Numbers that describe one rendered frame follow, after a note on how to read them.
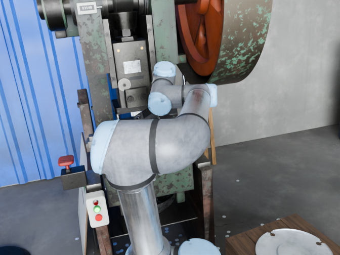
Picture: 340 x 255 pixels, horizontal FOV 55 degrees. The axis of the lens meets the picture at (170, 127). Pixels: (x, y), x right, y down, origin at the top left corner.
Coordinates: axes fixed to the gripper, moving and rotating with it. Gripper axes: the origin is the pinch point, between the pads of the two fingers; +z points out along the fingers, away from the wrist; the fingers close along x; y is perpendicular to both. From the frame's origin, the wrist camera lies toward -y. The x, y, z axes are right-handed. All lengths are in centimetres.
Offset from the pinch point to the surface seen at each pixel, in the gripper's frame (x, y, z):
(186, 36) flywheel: 57, 32, -11
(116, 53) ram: 30.8, -9.3, -22.4
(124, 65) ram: 28.4, -6.8, -17.8
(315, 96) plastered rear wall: 102, 192, 98
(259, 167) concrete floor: 44, 102, 108
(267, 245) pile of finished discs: -44, 36, 28
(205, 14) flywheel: 40, 33, -31
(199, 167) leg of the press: -8.3, 17.6, 15.1
